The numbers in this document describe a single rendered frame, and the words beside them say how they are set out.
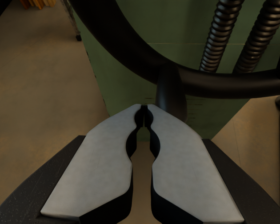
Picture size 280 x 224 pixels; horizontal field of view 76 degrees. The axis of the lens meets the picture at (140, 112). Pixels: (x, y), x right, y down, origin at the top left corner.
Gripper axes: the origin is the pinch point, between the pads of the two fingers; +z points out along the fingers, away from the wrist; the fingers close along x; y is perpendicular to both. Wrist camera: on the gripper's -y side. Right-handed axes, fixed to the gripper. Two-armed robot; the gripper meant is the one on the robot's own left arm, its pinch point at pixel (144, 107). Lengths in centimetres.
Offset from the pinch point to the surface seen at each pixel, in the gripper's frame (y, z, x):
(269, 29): -3.8, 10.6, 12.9
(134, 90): 14.8, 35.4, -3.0
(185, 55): 3.5, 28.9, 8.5
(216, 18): -4.8, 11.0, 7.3
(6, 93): 39, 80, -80
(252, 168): 57, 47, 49
